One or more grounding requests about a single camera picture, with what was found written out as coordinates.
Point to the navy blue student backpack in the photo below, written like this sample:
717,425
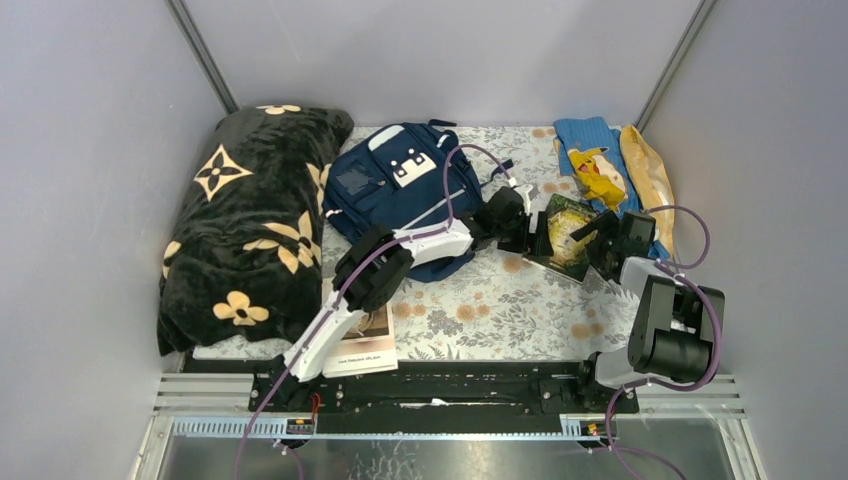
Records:
404,176

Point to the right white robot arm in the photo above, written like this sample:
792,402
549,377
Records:
676,332

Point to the white coffee cover book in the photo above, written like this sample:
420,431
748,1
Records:
368,347

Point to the dark green gold book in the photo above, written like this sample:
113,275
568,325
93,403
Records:
569,258

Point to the blue Pikachu cloth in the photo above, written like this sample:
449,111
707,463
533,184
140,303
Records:
589,151

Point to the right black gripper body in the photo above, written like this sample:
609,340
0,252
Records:
605,242

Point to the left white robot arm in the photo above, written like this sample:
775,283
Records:
370,273

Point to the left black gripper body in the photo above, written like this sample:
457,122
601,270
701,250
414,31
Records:
535,232

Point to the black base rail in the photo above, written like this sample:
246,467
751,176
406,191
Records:
425,397

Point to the black floral plush blanket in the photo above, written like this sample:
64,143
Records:
245,255

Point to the floral white table mat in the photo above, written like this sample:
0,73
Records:
498,306

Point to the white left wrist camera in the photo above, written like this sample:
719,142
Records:
527,193

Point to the yellow plastic bag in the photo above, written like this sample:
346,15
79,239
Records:
648,175

